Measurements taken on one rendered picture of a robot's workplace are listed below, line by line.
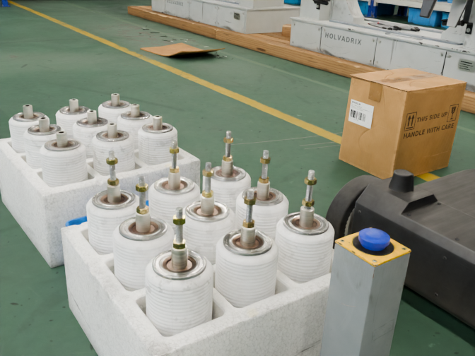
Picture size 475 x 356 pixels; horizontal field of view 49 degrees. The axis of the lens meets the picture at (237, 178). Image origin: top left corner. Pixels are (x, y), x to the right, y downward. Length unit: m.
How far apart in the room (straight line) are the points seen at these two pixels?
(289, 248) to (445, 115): 1.09
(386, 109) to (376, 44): 1.47
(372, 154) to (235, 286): 1.05
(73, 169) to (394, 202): 0.68
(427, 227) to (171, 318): 0.55
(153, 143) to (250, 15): 2.91
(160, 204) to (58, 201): 0.29
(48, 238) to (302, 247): 0.58
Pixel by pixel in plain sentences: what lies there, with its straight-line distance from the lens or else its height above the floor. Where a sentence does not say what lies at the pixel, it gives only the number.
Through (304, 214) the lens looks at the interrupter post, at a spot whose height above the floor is 0.27.
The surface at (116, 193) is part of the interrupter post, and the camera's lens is 0.91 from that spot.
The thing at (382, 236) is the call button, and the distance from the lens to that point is 0.70.
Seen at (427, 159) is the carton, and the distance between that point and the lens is 1.83.
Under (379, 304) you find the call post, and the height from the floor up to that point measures 0.25.
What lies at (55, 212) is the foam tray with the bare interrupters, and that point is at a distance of 1.16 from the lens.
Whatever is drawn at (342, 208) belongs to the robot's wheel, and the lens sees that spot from 1.16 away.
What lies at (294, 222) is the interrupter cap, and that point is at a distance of 0.86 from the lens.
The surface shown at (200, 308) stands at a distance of 0.74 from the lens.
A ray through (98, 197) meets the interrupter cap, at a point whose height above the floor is 0.25.
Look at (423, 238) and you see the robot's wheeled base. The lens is 1.05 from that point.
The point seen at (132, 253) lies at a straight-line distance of 0.80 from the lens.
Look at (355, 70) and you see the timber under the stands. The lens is 3.13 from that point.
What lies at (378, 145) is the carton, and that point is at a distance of 1.73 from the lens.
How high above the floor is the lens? 0.66
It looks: 24 degrees down
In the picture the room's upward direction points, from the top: 3 degrees clockwise
